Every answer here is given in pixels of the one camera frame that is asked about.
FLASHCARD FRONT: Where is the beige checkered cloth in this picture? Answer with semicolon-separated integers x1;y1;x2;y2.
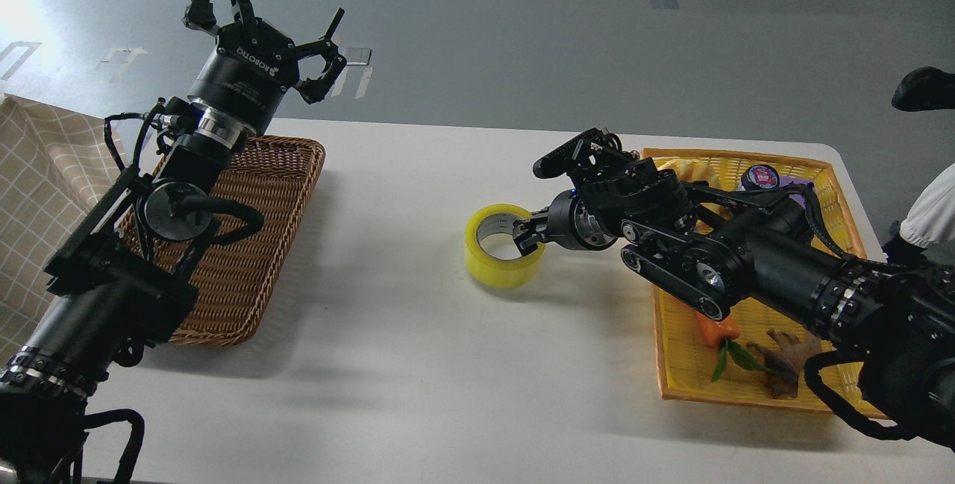
1;94;117;359

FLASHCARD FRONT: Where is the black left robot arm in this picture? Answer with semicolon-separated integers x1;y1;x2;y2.
2;0;347;483

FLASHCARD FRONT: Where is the small dark jar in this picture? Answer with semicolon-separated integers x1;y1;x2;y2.
737;164;780;192

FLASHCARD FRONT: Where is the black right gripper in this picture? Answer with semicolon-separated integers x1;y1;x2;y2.
512;194;618;255

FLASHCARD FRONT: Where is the black chair part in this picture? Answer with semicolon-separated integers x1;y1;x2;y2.
891;66;954;113

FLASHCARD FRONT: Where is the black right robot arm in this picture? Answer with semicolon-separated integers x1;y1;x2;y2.
512;128;954;447

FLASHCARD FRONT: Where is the toy croissant bread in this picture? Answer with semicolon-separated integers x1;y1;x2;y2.
657;158;721;189

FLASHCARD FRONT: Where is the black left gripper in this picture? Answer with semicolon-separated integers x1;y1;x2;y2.
184;0;348;134

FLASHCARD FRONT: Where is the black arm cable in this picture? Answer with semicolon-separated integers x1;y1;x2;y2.
802;182;915;441
45;408;146;484

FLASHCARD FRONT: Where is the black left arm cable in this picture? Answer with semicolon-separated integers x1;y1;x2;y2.
45;408;146;484

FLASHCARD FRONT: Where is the yellow plastic tray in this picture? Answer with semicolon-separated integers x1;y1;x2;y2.
642;148;886;419

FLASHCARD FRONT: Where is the purple foam block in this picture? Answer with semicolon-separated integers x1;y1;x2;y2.
781;182;818;211

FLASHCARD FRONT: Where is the brown toy animal figure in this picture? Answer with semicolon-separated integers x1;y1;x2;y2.
746;329;822;399

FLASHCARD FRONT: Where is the orange toy carrot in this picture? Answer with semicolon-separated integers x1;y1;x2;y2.
695;311;777;383

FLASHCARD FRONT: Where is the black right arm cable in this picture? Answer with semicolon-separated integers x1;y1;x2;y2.
802;182;915;441

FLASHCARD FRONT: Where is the brown wicker basket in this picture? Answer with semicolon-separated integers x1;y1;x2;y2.
118;135;327;347

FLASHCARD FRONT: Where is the yellow tape roll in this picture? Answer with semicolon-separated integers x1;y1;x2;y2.
463;204;545;288

